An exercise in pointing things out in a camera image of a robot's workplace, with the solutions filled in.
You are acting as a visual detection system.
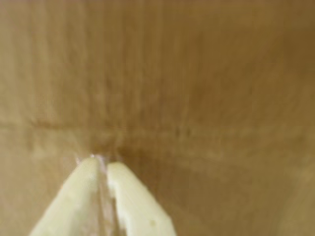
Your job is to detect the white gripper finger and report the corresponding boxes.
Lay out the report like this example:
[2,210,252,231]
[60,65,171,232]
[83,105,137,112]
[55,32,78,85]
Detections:
[28,157,107,236]
[107,161,177,236]

